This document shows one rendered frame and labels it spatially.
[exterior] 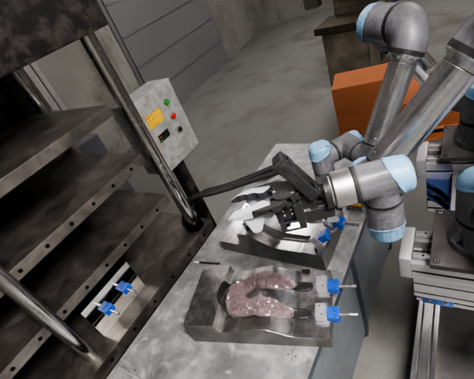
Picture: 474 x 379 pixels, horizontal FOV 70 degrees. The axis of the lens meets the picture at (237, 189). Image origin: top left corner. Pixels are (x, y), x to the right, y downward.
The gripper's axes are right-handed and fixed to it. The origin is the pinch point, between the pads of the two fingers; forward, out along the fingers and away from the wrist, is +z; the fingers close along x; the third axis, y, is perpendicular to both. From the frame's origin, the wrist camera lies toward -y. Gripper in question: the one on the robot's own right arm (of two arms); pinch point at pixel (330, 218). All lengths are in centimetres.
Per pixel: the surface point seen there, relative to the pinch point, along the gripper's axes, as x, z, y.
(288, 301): -38.0, 4.4, -3.7
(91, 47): -9, -85, -73
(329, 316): -39.2, 4.2, 11.6
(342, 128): 175, 65, -56
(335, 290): -28.7, 5.0, 10.2
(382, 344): 0, 91, 12
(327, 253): -13.1, 5.5, 2.1
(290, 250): -17.3, 2.5, -11.3
